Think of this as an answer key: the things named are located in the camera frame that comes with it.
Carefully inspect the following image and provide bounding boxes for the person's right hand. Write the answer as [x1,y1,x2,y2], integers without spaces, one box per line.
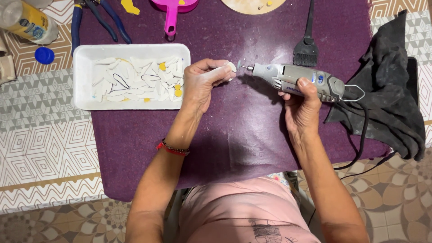
[278,78,323,143]

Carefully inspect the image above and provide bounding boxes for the person's left hand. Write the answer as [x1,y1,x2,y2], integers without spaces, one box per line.
[182,59,237,114]

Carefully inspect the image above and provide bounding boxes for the grey rotary tool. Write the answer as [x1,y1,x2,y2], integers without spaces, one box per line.
[236,61,366,103]

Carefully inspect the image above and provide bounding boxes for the black bristle brush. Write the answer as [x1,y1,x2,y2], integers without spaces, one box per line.
[292,0,319,67]

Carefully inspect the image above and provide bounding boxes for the purple felt mat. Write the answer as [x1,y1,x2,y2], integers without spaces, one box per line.
[78,0,393,202]

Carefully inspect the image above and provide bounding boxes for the pile of white cut shapes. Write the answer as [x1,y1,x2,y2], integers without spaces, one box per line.
[92,56,185,103]

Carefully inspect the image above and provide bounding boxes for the pink plastic scoop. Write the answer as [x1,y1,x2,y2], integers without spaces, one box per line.
[150,0,200,36]

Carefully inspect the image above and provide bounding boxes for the dark grey cloth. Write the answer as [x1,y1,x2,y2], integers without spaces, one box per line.
[324,10,426,162]

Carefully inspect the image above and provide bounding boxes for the round wooden board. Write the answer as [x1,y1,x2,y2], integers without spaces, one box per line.
[220,0,287,16]

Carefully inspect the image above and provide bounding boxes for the large yellow cut shape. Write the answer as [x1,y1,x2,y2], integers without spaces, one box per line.
[120,0,140,16]

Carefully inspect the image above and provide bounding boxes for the white foam tray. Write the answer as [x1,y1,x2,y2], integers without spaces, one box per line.
[72,43,191,111]

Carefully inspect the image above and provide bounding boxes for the pink shirt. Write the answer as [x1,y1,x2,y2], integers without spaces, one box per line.
[177,176,322,243]

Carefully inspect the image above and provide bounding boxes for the blue bottle cap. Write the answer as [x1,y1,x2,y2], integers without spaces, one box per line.
[34,47,55,65]

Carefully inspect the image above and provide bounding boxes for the patterned geometric tablecloth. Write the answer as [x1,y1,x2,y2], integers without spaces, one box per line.
[0,0,432,215]

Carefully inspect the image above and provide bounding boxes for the glue bottle with yellow label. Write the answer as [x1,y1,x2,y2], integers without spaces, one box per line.
[0,0,60,45]

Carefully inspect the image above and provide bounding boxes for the beige wooden object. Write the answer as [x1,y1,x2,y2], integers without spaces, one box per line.
[0,34,17,86]

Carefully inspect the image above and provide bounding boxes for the dark bead bracelet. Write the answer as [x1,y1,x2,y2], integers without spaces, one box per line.
[161,138,190,154]

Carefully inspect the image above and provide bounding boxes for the black power cable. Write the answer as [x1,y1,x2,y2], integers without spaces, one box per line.
[332,96,397,180]

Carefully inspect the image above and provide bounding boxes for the red cord bracelet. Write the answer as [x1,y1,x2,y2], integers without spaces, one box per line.
[156,142,188,157]

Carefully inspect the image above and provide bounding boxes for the blue-handled pliers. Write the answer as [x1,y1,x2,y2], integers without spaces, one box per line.
[71,0,133,56]

